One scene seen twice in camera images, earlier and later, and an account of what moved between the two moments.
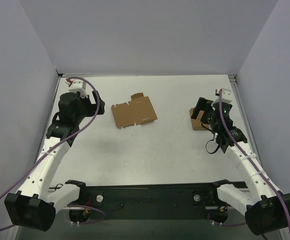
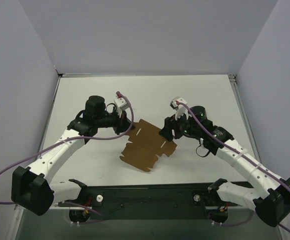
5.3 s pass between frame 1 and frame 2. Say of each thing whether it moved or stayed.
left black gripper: moved
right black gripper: moved
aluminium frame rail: stayed
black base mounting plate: stayed
